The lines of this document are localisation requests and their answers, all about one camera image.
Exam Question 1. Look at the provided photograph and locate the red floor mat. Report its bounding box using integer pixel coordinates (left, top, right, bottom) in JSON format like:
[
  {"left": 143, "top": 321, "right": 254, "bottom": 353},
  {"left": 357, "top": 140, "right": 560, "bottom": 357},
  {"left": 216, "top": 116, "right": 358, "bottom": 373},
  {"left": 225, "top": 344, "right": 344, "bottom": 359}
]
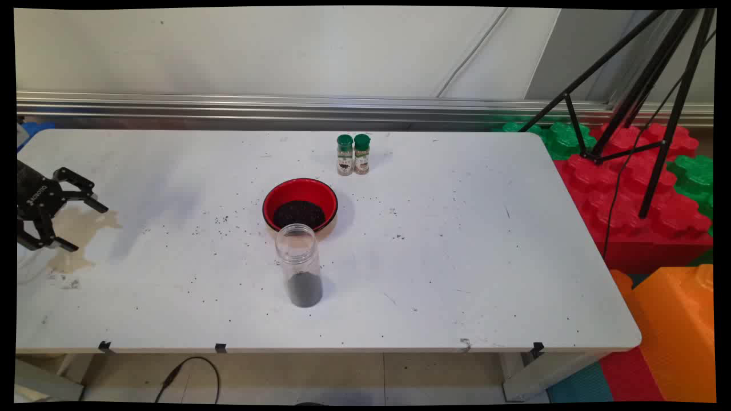
[{"left": 600, "top": 348, "right": 666, "bottom": 403}]

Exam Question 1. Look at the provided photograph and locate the green foam block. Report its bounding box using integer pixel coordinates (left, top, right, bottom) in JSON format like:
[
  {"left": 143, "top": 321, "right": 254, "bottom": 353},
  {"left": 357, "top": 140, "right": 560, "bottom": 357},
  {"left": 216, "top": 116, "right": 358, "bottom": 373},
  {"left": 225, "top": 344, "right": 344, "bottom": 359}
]
[{"left": 667, "top": 155, "right": 714, "bottom": 236}]

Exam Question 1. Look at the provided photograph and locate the black floor cable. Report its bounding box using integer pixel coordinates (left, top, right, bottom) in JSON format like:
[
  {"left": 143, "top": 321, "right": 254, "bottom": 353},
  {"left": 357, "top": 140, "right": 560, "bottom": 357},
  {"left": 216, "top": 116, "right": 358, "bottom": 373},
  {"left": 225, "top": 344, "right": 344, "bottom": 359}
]
[{"left": 155, "top": 357, "right": 221, "bottom": 404}]

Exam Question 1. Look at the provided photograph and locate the black seeds pile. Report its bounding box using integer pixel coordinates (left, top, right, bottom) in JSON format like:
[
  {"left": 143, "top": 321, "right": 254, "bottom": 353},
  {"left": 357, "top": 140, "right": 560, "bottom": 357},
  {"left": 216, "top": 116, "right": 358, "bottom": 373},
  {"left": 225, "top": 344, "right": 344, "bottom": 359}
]
[
  {"left": 273, "top": 200, "right": 326, "bottom": 229},
  {"left": 287, "top": 271, "right": 324, "bottom": 308}
]

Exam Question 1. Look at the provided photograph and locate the orange foam block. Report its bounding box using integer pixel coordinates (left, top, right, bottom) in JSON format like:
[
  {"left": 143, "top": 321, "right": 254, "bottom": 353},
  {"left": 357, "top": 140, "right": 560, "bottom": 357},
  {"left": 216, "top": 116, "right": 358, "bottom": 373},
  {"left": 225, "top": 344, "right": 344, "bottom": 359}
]
[{"left": 608, "top": 264, "right": 716, "bottom": 403}]

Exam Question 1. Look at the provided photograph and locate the red bowl with black rim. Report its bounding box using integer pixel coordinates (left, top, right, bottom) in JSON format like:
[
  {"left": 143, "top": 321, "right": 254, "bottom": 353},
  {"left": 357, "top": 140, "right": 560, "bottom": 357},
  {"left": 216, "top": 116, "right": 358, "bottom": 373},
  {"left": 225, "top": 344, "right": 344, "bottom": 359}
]
[{"left": 262, "top": 178, "right": 338, "bottom": 233}]

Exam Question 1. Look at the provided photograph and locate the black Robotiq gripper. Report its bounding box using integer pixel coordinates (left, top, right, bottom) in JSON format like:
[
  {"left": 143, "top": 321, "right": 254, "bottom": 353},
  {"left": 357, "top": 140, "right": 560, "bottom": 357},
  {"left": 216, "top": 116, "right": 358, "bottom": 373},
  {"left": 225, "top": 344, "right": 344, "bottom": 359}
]
[{"left": 16, "top": 160, "right": 109, "bottom": 252}]

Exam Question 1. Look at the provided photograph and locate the clear plastic jar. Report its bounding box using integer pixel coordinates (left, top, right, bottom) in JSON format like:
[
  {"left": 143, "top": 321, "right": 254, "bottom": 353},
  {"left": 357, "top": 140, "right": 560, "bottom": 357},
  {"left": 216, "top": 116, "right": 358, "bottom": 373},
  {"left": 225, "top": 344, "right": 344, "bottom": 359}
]
[{"left": 275, "top": 223, "right": 324, "bottom": 308}]

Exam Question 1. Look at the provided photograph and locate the white wall cable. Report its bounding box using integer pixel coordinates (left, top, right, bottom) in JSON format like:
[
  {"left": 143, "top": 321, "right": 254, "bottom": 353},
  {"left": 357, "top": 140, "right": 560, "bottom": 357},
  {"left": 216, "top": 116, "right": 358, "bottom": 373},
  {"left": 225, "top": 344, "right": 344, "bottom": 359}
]
[{"left": 437, "top": 9, "right": 509, "bottom": 98}]

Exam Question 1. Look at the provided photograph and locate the aluminium rail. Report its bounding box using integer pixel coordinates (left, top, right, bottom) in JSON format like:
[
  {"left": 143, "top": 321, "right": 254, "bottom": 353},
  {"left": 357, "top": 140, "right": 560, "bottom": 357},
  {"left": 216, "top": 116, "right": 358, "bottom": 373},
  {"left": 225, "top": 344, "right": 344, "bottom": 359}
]
[{"left": 17, "top": 91, "right": 714, "bottom": 127}]

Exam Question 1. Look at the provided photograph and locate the teal floor mat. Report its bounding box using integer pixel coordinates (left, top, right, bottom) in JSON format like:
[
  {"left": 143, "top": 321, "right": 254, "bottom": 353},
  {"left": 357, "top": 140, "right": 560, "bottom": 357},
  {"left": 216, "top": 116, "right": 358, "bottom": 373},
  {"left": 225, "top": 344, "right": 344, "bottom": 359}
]
[{"left": 548, "top": 361, "right": 614, "bottom": 403}]

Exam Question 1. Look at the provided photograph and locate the green-capped spice bottle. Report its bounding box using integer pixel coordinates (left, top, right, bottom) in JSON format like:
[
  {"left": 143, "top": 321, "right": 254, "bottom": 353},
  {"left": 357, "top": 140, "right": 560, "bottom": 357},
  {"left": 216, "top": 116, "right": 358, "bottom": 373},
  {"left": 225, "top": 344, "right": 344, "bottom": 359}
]
[
  {"left": 354, "top": 134, "right": 371, "bottom": 175},
  {"left": 336, "top": 135, "right": 354, "bottom": 176}
]

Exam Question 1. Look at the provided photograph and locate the black tripod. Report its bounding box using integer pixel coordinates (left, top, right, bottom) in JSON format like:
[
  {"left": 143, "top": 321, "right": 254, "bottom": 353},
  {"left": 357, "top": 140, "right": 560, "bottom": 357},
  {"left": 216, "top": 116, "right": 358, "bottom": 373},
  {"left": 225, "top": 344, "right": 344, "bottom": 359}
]
[{"left": 517, "top": 9, "right": 716, "bottom": 219}]

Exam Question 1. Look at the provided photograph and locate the blue foam block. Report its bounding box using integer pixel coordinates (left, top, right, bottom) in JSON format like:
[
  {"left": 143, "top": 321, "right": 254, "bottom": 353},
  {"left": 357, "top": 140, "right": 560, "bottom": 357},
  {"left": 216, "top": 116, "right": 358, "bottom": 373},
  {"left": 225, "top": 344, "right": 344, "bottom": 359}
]
[{"left": 17, "top": 121, "right": 55, "bottom": 152}]

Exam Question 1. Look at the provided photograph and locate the white table leg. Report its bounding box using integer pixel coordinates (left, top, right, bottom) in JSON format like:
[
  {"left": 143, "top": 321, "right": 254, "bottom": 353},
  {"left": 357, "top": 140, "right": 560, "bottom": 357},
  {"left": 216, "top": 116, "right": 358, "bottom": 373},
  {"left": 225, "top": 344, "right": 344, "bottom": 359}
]
[
  {"left": 500, "top": 351, "right": 606, "bottom": 402},
  {"left": 16, "top": 354, "right": 95, "bottom": 402}
]

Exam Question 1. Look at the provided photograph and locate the red and green foam mat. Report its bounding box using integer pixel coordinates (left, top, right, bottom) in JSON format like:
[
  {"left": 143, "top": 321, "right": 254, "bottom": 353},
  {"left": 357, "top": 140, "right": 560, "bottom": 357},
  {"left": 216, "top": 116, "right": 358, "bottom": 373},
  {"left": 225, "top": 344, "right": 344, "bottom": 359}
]
[{"left": 494, "top": 121, "right": 597, "bottom": 160}]

